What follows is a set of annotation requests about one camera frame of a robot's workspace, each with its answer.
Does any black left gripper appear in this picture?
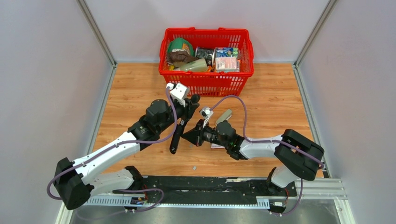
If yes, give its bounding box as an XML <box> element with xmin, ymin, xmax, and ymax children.
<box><xmin>156</xmin><ymin>97</ymin><xmax>199</xmax><ymax>133</ymax></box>

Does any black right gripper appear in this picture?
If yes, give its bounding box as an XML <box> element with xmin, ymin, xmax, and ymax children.
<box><xmin>181</xmin><ymin>119</ymin><xmax>229</xmax><ymax>148</ymax></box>

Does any black stapler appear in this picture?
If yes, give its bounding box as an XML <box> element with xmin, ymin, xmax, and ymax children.
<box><xmin>169</xmin><ymin>94</ymin><xmax>201</xmax><ymax>154</ymax></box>

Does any grey-green white stapler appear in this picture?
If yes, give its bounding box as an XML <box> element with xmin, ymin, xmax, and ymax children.
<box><xmin>215</xmin><ymin>109</ymin><xmax>232</xmax><ymax>126</ymax></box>

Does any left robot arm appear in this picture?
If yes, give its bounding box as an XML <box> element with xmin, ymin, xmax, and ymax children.
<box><xmin>47</xmin><ymin>94</ymin><xmax>200</xmax><ymax>210</ymax></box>

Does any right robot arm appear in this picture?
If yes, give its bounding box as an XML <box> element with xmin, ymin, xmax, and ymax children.
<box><xmin>181</xmin><ymin>119</ymin><xmax>324</xmax><ymax>196</ymax></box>

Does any red white staple box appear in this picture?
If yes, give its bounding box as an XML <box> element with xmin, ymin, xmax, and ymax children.
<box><xmin>211</xmin><ymin>143</ymin><xmax>225</xmax><ymax>149</ymax></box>

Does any red plastic shopping basket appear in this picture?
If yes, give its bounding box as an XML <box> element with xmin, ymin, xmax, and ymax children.
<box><xmin>158</xmin><ymin>27</ymin><xmax>254</xmax><ymax>97</ymax></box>

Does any pale green bottle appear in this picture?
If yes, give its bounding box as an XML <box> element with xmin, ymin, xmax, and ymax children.
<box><xmin>178</xmin><ymin>58</ymin><xmax>208</xmax><ymax>72</ymax></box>

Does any brown crumpled bag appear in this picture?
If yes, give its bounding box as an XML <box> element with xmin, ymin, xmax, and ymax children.
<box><xmin>167</xmin><ymin>50</ymin><xmax>198</xmax><ymax>64</ymax></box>

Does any dark patterned packet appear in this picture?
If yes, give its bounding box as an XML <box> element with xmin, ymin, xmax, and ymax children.
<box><xmin>195</xmin><ymin>46</ymin><xmax>214</xmax><ymax>66</ymax></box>

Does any pink white packet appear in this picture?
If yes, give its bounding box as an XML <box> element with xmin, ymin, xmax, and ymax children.
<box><xmin>214</xmin><ymin>57</ymin><xmax>240</xmax><ymax>72</ymax></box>

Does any green snack bag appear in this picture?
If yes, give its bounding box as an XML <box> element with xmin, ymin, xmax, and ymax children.
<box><xmin>167</xmin><ymin>38</ymin><xmax>195</xmax><ymax>56</ymax></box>

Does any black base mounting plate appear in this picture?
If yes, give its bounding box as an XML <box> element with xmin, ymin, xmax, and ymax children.
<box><xmin>129</xmin><ymin>176</ymin><xmax>298</xmax><ymax>211</ymax></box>

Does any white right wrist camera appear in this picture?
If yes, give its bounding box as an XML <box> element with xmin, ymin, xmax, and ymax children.
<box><xmin>199</xmin><ymin>107</ymin><xmax>213</xmax><ymax>127</ymax></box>

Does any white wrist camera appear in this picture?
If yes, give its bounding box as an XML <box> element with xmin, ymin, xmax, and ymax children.
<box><xmin>199</xmin><ymin>107</ymin><xmax>213</xmax><ymax>127</ymax></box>
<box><xmin>166</xmin><ymin>83</ymin><xmax>190</xmax><ymax>107</ymax></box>

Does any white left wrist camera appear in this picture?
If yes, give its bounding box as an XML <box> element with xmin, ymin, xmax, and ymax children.
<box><xmin>166</xmin><ymin>83</ymin><xmax>190</xmax><ymax>107</ymax></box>

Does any aluminium frame rail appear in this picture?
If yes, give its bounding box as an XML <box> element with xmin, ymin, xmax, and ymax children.
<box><xmin>85</xmin><ymin>176</ymin><xmax>347</xmax><ymax>209</ymax></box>

